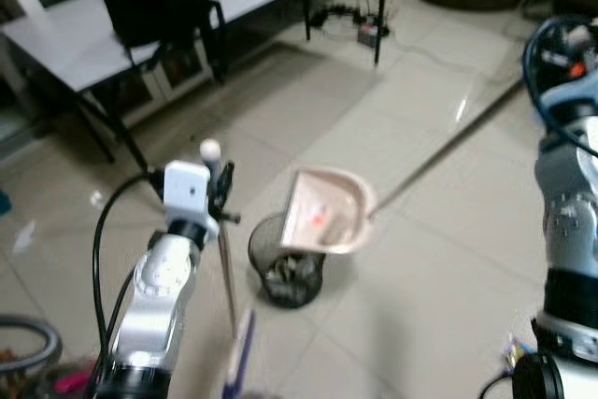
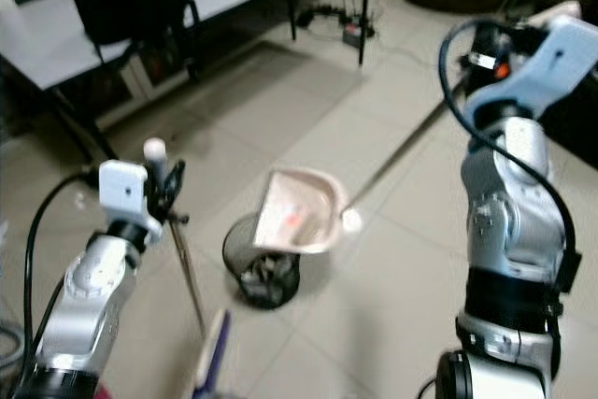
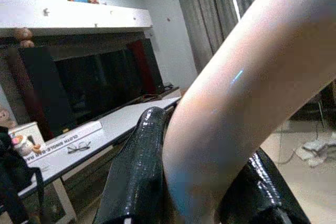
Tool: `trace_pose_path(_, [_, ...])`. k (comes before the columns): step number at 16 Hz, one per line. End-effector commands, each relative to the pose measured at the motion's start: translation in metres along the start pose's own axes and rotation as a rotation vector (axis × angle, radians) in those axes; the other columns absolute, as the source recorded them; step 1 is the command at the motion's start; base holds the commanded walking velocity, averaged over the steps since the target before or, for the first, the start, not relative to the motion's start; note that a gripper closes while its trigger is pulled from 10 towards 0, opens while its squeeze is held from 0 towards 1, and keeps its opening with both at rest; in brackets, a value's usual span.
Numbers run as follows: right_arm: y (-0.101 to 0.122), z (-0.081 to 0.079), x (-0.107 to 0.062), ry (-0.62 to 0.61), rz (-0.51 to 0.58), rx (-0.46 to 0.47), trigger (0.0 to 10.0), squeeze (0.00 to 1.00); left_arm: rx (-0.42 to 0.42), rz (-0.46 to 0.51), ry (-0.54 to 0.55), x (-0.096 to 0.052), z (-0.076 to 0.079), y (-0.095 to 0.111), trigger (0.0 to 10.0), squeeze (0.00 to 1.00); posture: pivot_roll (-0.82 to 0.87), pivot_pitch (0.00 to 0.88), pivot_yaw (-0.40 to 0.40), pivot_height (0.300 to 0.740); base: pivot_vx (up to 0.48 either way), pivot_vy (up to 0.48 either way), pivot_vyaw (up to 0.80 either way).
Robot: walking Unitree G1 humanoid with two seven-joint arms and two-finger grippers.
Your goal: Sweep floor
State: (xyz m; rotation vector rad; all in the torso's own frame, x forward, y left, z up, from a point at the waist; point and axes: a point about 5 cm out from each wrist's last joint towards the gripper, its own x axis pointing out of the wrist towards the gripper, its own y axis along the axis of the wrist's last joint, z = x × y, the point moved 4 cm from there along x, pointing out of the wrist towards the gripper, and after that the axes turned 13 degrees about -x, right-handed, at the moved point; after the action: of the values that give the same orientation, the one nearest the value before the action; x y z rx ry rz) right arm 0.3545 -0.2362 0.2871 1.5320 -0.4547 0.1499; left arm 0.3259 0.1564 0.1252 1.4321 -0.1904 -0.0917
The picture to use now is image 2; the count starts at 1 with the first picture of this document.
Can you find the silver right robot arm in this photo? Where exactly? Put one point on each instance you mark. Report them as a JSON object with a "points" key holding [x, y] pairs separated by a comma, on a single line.
{"points": [[509, 212]]}

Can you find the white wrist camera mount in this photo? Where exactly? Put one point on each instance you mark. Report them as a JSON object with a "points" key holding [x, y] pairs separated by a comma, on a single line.
{"points": [[547, 67], [123, 192]]}

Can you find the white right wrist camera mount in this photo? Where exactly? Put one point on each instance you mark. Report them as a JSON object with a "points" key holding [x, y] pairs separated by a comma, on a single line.
{"points": [[547, 67]]}

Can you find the black robot waist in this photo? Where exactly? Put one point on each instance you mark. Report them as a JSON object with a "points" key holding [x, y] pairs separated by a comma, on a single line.
{"points": [[456, 378]]}

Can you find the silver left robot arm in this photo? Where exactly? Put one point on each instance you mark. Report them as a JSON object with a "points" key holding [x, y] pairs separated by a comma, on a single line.
{"points": [[89, 306]]}

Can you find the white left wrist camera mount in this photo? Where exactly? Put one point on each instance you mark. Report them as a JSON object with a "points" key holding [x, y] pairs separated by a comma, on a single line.
{"points": [[123, 192]]}

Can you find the grey table with black legs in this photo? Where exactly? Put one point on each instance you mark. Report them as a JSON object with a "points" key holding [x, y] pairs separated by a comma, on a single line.
{"points": [[56, 35]]}

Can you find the black power strip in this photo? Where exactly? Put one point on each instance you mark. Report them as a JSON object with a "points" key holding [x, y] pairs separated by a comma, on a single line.
{"points": [[357, 33]]}

